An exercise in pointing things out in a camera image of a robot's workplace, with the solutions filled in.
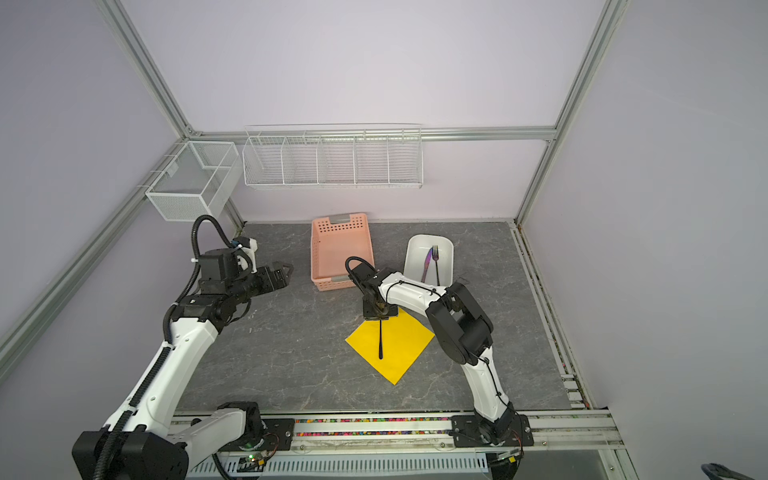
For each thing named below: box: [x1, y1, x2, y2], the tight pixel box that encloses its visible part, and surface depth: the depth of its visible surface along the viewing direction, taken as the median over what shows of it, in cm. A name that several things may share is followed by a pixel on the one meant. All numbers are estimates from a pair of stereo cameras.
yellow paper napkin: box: [345, 308, 435, 385], surface depth 91 cm
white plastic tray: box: [403, 234, 454, 287], surface depth 110 cm
